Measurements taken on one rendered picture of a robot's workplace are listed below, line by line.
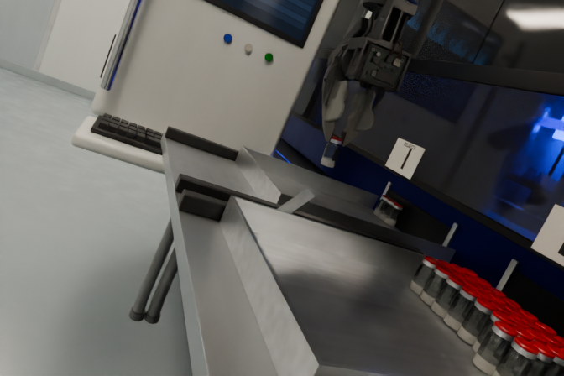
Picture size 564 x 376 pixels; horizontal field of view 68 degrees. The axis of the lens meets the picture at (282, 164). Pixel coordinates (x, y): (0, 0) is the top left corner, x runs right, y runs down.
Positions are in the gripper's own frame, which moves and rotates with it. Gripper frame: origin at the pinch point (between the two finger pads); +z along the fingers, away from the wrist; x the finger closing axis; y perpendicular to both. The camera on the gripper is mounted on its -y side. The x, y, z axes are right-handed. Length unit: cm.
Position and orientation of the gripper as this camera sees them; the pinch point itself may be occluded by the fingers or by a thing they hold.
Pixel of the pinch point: (336, 134)
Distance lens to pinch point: 64.7
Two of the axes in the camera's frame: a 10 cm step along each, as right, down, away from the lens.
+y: 2.1, 2.6, -9.4
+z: -3.2, 9.3, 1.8
